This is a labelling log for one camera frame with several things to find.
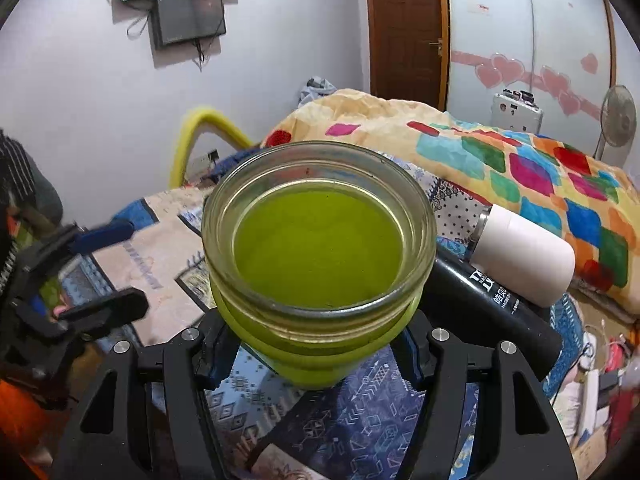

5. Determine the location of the green glass cup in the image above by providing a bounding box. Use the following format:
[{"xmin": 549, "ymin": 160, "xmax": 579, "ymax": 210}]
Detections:
[{"xmin": 201, "ymin": 141, "xmax": 436, "ymax": 390}]

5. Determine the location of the white cylindrical bottle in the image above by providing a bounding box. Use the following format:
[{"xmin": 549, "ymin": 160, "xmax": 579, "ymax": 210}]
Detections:
[{"xmin": 466, "ymin": 205, "xmax": 576, "ymax": 308}]

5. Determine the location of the blue patterned bed sheet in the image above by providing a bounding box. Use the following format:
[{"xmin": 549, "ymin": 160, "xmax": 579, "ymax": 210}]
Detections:
[{"xmin": 58, "ymin": 148, "xmax": 586, "ymax": 480}]

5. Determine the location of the grey crumpled clothing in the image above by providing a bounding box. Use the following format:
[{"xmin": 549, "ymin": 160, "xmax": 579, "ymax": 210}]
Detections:
[{"xmin": 298, "ymin": 76, "xmax": 337, "ymax": 107}]

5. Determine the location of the person in striped clothing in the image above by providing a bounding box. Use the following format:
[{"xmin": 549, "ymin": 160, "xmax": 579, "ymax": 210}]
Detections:
[{"xmin": 0, "ymin": 129, "xmax": 65, "ymax": 256}]

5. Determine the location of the dark wall-mounted box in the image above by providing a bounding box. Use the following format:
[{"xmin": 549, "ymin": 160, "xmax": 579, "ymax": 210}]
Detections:
[{"xmin": 151, "ymin": 0, "xmax": 227, "ymax": 49}]

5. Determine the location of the white wardrobe with hearts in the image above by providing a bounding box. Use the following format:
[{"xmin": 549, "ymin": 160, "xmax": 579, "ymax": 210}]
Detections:
[{"xmin": 446, "ymin": 0, "xmax": 639, "ymax": 155}]

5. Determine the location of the white appliance with buttons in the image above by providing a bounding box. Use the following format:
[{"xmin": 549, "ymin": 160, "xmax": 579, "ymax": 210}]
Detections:
[{"xmin": 490, "ymin": 89, "xmax": 544, "ymax": 134}]

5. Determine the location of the black cylindrical bottle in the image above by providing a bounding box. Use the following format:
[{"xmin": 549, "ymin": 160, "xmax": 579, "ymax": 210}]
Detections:
[{"xmin": 420, "ymin": 246, "xmax": 562, "ymax": 380}]

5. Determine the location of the yellow foam tube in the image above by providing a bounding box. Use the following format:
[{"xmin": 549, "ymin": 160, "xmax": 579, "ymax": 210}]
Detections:
[{"xmin": 168, "ymin": 107, "xmax": 254, "ymax": 188}]

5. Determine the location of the white power strip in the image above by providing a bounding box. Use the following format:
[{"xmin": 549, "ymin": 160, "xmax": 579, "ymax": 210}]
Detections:
[{"xmin": 576, "ymin": 370, "xmax": 600, "ymax": 439}]

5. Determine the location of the brown wooden door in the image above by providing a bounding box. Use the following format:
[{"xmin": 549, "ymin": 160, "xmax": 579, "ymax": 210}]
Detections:
[{"xmin": 367, "ymin": 0, "xmax": 450, "ymax": 110}]

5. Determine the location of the white standing fan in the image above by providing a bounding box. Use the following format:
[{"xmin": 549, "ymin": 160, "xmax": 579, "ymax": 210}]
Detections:
[{"xmin": 593, "ymin": 84, "xmax": 637, "ymax": 160}]

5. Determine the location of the colourful patchwork quilt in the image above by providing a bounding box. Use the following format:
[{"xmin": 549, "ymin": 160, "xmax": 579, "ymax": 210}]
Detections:
[{"xmin": 262, "ymin": 89, "xmax": 639, "ymax": 316}]

